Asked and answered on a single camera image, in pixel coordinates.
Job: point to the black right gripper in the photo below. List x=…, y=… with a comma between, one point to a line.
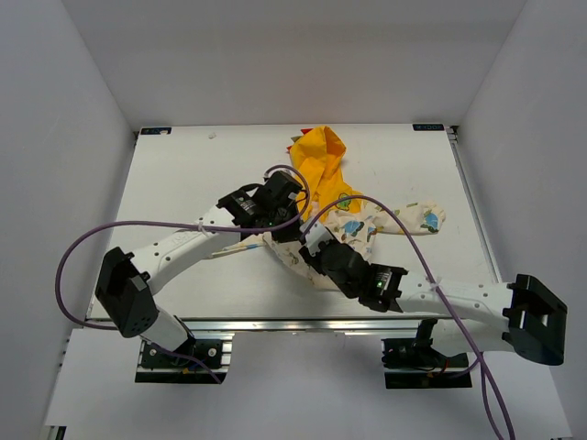
x=313, y=254

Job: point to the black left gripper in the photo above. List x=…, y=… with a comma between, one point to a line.
x=289, y=235

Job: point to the yellow dinosaur print kids jacket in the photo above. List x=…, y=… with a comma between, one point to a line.
x=317, y=153

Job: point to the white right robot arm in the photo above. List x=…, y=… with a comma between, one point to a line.
x=524, y=316

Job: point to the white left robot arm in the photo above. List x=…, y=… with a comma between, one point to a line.
x=128, y=281

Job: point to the dark blue corner label left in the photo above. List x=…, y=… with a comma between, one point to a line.
x=155, y=131

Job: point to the dark blue corner label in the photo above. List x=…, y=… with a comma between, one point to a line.
x=155, y=131
x=427, y=127

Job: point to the dark blue corner label right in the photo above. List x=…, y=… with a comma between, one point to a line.
x=427, y=127

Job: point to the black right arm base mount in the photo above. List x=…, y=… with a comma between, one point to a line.
x=424, y=354

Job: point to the aluminium right side rail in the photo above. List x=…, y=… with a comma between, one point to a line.
x=453, y=136

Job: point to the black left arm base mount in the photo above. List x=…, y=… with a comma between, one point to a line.
x=205, y=361

